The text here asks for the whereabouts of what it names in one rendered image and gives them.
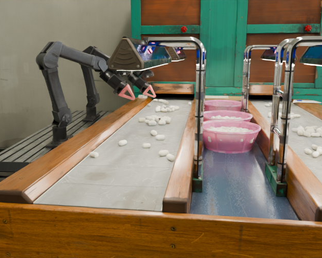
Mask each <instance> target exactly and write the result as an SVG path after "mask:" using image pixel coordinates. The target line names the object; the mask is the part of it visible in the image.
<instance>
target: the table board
mask: <svg viewBox="0 0 322 258"><path fill-rule="evenodd" d="M0 258H322V222H314V221H297V220H281V219H264V218H247V217H230V216H213V215H204V214H187V213H171V212H154V211H137V210H120V209H103V208H87V207H70V206H53V205H36V204H19V203H3V202H0Z"/></svg>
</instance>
